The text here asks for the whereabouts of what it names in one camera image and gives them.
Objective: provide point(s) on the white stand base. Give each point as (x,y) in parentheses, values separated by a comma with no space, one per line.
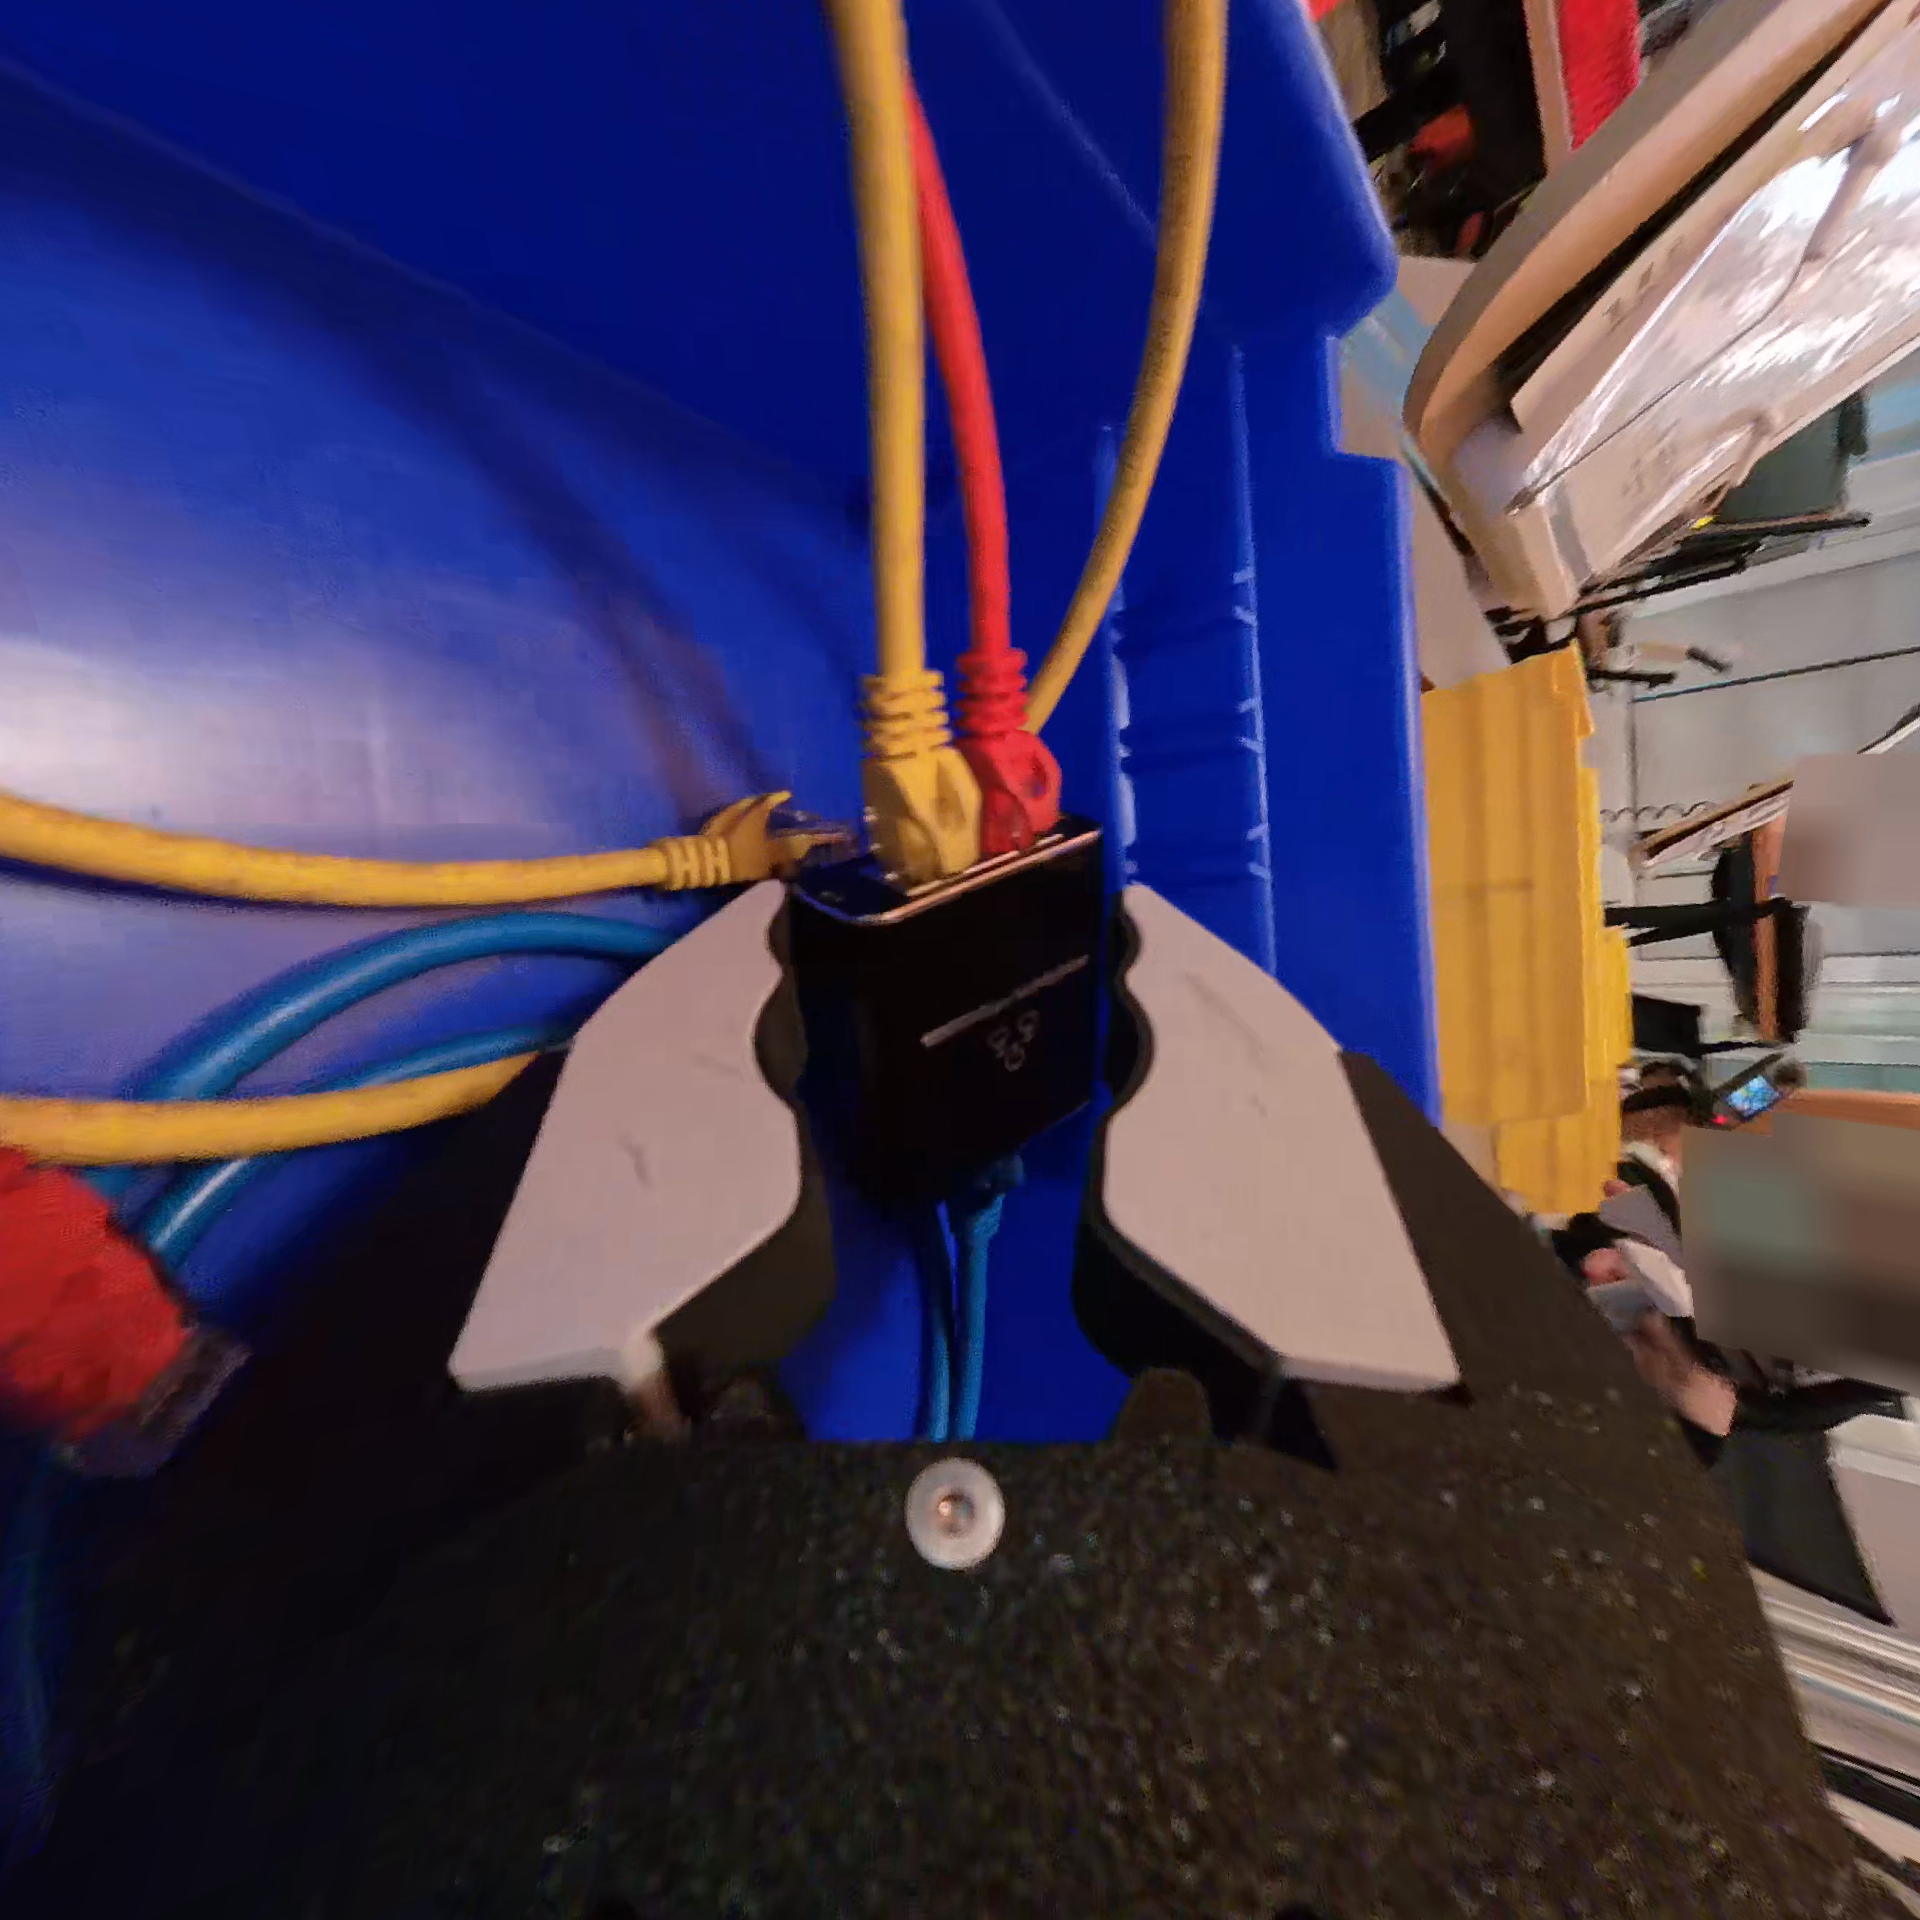
(1373,375)

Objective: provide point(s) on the printed instruction sheets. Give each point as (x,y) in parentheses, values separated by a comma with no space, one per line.
(1727,300)

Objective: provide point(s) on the yellow plastic bin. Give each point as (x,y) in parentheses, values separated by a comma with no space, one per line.
(1501,898)

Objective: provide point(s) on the wooden document stand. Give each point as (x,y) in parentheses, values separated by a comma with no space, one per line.
(1516,300)

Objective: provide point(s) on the black network splitter box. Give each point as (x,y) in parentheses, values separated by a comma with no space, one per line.
(962,1021)

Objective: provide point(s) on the blue plastic bin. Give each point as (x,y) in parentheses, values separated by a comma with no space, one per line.
(378,453)

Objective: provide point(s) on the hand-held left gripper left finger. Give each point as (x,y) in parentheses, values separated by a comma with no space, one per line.
(632,1170)

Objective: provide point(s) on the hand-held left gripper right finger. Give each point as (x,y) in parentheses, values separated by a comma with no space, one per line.
(1275,1187)

